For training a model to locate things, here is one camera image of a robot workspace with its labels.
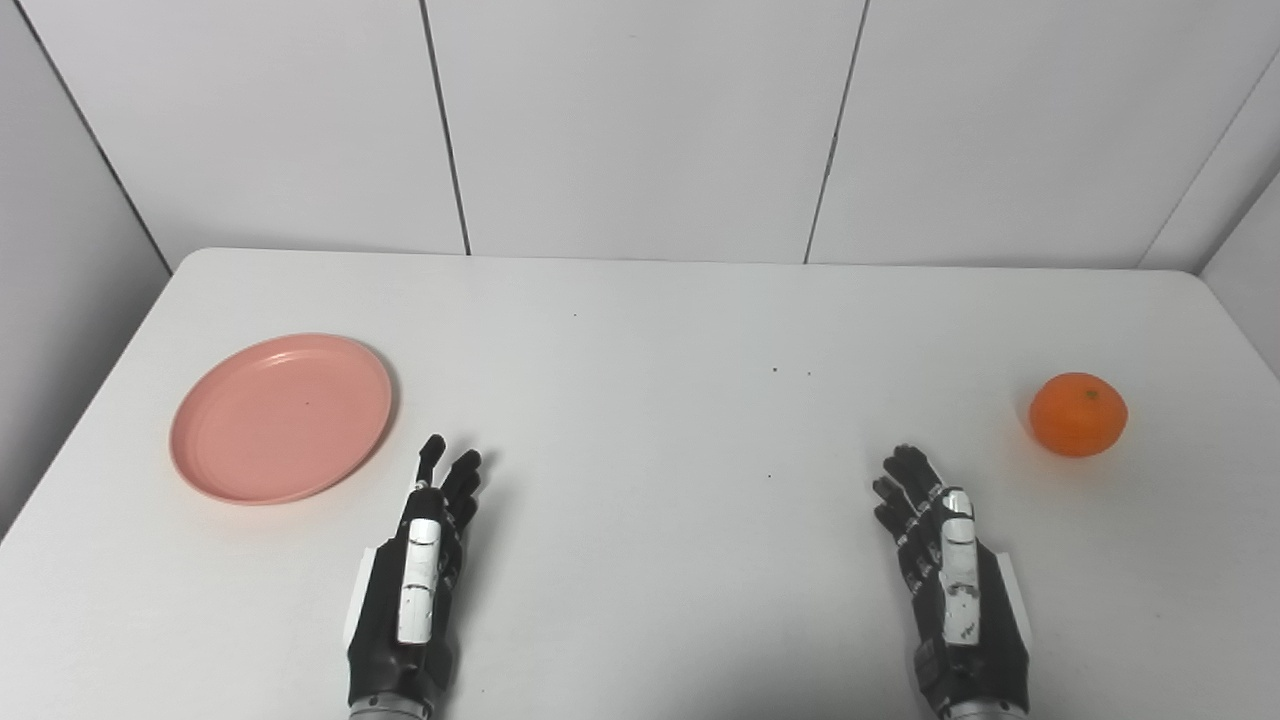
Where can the orange fruit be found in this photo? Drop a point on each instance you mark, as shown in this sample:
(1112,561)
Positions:
(1078,414)

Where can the pink round plate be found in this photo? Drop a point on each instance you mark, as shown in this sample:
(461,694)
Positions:
(282,417)

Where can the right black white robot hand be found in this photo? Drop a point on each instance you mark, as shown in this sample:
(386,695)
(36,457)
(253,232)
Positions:
(960,600)

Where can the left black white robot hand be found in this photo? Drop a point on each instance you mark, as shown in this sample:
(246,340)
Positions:
(415,585)

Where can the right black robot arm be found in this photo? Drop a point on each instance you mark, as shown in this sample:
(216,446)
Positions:
(985,713)

